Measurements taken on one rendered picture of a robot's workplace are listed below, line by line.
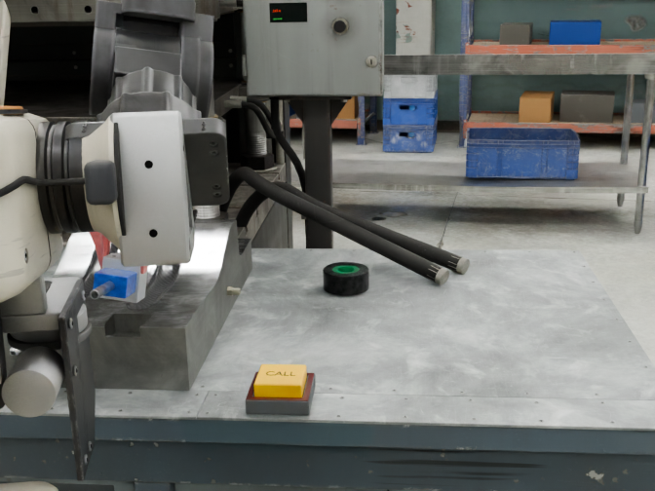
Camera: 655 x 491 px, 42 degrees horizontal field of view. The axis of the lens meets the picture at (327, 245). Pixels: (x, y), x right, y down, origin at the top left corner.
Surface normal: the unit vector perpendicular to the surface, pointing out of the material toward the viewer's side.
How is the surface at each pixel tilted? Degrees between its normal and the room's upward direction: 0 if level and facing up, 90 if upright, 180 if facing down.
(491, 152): 92
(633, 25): 90
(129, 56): 39
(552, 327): 0
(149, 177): 82
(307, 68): 90
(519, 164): 93
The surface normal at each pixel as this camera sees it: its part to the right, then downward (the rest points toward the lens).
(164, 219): 0.11, 0.15
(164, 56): 0.25, -0.58
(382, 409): -0.02, -0.96
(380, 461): -0.08, 0.29
